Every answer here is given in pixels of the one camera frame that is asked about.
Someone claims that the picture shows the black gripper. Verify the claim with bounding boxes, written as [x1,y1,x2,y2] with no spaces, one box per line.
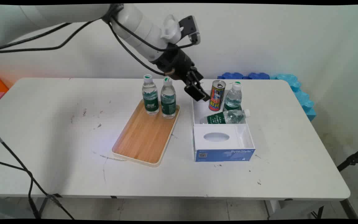
[152,46,211,102]

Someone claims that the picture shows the water bottle green label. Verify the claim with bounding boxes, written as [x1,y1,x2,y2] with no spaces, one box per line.
[142,74,160,116]
[223,82,243,112]
[200,109,251,124]
[160,77,177,119]

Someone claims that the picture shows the colourful printed drink can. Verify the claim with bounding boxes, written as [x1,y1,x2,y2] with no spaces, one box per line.
[209,80,226,112]

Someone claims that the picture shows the dark blue foam mats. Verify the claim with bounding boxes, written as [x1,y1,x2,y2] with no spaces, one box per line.
[217,72,270,80]

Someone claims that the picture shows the white box blue front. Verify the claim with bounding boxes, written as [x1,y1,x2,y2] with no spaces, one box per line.
[190,90,256,162]

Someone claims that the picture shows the wooden tray cream rim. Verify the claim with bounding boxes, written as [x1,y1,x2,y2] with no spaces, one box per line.
[112,99,181,167]

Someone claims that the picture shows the light blue foam mats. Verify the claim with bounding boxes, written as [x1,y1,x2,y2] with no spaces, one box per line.
[270,73,317,122]

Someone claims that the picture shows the black tripod stand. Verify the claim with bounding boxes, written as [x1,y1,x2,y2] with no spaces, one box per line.
[337,143,358,172]

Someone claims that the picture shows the black table leg brace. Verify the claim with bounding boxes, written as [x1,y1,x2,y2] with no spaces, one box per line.
[340,199,358,219]

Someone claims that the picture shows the grey wrist camera white mount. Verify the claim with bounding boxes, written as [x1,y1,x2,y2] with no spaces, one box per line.
[160,15,201,46]

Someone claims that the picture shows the black camera cable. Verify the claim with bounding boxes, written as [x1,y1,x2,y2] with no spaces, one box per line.
[110,17,198,52]

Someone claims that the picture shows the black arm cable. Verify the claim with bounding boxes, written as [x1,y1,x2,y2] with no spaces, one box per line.
[0,16,167,77]

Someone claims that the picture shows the white table leg frame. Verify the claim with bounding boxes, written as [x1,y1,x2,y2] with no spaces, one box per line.
[264,199,332,220]

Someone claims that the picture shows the black floor cable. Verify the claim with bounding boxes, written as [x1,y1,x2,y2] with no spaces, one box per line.
[0,126,75,220]

